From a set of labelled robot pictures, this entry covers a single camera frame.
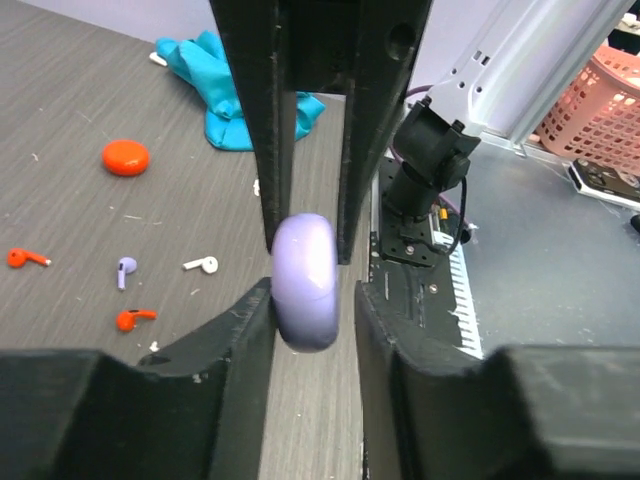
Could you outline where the orange earbud upper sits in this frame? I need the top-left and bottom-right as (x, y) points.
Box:
(116, 309), (157, 333)

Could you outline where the orange charging case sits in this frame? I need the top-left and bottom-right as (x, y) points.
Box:
(102, 139), (150, 177)

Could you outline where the white earbud lower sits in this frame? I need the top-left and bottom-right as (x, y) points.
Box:
(182, 256), (219, 275)

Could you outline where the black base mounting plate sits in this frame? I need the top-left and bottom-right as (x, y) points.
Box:
(367, 159), (484, 480)

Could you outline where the black white device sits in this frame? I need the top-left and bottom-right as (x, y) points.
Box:
(567, 159), (639, 210)

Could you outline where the white item beside cloth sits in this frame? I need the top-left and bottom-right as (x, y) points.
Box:
(149, 52), (168, 67)

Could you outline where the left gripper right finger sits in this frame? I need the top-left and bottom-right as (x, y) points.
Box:
(354, 283), (639, 479)

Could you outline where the orange earbud lower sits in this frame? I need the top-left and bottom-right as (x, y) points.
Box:
(7, 248), (51, 268)

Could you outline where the teal cloth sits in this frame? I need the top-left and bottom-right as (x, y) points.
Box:
(154, 29), (327, 153)

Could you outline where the orange earbud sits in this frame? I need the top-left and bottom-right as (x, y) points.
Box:
(7, 248), (51, 268)
(116, 309), (157, 333)

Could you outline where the pink plastic basket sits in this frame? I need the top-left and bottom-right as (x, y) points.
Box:
(535, 45), (639, 175)

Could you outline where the purple earbud right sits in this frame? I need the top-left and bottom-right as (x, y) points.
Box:
(117, 257), (138, 291)

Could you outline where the white slotted cable duct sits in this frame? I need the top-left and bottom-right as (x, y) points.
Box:
(449, 245), (484, 360)

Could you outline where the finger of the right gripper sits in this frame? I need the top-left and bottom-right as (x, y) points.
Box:
(337, 1), (431, 265)
(210, 0), (295, 249)

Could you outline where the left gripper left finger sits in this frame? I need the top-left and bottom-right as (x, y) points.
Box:
(1, 279), (276, 479)

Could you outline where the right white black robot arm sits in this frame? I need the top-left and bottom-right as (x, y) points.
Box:
(211, 1), (628, 264)

